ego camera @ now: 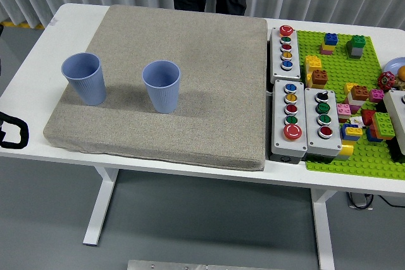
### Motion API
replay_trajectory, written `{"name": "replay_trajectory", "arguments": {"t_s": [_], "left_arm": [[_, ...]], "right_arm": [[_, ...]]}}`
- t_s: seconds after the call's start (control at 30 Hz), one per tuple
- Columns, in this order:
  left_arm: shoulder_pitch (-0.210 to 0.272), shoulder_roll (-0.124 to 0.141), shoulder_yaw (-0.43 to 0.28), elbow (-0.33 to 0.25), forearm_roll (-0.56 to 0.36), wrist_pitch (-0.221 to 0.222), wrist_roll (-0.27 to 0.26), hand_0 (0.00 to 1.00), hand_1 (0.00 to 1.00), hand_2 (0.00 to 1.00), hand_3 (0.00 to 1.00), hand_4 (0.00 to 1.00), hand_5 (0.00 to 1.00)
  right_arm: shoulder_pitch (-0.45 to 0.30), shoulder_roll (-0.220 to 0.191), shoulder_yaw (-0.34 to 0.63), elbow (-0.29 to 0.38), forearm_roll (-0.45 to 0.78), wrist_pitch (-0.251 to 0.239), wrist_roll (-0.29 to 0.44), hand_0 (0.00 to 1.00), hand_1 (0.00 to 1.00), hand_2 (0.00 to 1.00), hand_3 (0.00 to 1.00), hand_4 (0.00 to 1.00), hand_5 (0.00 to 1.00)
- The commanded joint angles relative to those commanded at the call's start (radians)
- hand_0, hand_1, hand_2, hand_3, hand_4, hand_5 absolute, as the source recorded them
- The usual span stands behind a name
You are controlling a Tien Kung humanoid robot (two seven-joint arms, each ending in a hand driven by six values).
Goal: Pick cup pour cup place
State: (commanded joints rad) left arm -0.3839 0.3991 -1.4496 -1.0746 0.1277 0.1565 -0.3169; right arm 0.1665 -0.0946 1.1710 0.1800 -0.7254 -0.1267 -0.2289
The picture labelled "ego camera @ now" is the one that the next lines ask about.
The magenta toy block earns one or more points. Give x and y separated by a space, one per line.
376 96

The green studded baseplate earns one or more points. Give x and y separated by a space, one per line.
338 71

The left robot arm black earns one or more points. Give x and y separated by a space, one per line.
25 134

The orange fruit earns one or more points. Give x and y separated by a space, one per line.
402 73

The pink toy block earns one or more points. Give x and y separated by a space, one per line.
343 110
325 52

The brown toy block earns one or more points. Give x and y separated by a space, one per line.
319 78
360 93

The yellow toy cylinder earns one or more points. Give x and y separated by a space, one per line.
346 151

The red toy block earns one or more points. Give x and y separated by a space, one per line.
367 117

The brown small object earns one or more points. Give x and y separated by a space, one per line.
401 85

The green tilted block stack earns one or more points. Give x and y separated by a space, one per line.
383 124

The green toy block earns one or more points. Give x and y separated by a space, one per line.
358 41

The wide five-button control box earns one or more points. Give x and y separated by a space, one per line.
281 143

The white toy block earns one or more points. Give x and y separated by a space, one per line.
352 100

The selector switch control box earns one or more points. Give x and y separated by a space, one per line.
313 140

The blue ribbed plastic cup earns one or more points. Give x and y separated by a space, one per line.
83 77
161 89

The grey power adapter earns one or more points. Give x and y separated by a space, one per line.
359 202

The grey-brown cushion mat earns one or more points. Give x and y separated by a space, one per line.
205 93

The light blue plate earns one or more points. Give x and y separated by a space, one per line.
394 64

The red valve wheel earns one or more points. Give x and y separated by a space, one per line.
386 81

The long five-button control box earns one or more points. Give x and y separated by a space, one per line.
284 67

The small grey table sticker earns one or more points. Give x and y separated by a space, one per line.
53 22

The grey toy block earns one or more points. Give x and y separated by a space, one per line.
355 52

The blue toy block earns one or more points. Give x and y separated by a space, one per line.
373 137
343 132
330 38

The white control box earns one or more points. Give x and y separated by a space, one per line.
397 115

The white table leg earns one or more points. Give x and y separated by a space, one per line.
101 206
324 235

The yellow toy block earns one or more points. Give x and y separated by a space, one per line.
327 47
354 131
313 63
309 80
348 88

